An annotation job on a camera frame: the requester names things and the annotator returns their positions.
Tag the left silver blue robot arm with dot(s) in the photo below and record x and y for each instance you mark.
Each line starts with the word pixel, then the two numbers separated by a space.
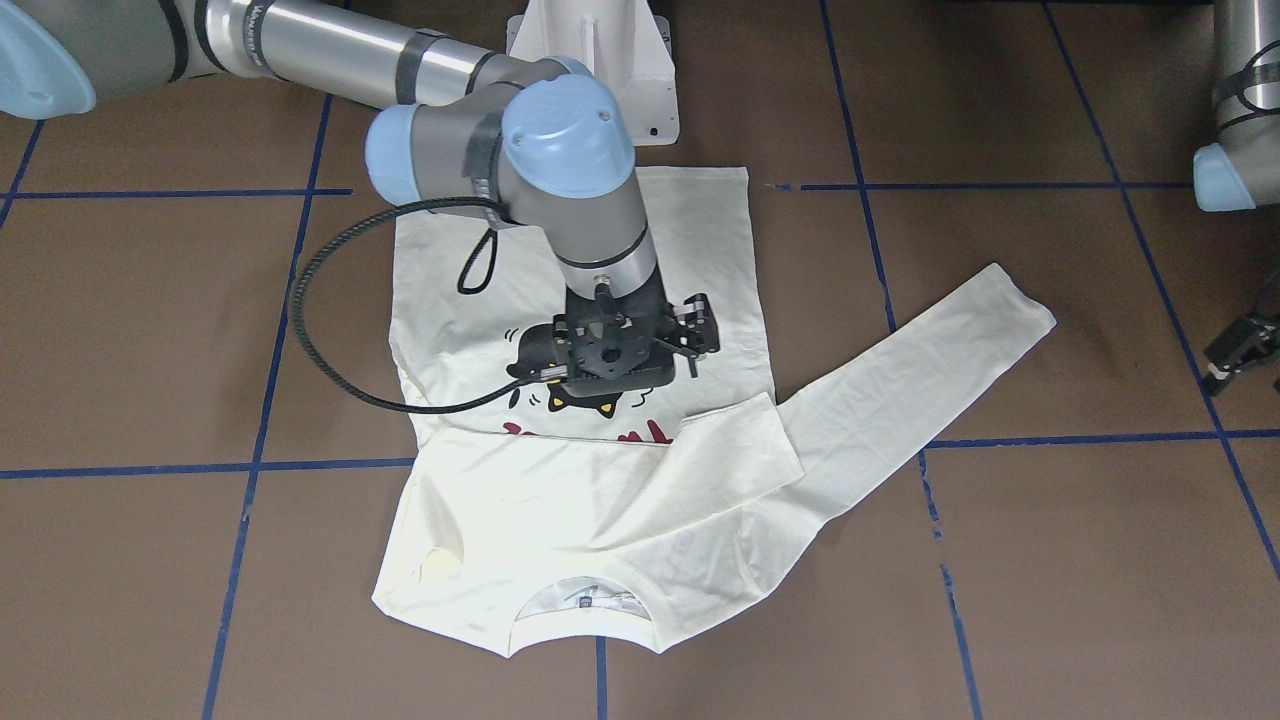
pixel 1239 171

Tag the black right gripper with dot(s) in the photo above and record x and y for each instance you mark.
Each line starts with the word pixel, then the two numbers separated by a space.
pixel 697 327

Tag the cream long-sleeve cat shirt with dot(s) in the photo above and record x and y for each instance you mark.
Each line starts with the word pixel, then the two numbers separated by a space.
pixel 656 515

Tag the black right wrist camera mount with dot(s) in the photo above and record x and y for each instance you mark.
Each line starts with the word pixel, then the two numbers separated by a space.
pixel 543 354

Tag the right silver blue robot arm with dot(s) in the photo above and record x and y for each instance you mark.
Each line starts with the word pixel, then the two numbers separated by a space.
pixel 460 130

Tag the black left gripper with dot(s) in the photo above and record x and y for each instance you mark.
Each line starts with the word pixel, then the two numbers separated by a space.
pixel 1240 345

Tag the white camera pole with base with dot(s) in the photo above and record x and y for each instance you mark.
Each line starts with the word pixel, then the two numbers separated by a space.
pixel 623 43

